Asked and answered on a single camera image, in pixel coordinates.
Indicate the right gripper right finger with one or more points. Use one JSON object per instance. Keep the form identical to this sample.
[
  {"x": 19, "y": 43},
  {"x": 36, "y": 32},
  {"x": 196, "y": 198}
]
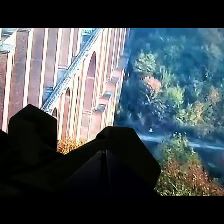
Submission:
[{"x": 120, "y": 180}]

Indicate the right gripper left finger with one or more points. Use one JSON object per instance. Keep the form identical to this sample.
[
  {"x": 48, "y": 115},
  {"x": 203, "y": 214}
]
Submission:
[{"x": 93, "y": 180}]

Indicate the brown shorts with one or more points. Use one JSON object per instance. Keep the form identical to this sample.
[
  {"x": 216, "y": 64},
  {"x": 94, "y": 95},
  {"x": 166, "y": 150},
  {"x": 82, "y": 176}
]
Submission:
[{"x": 33, "y": 146}]

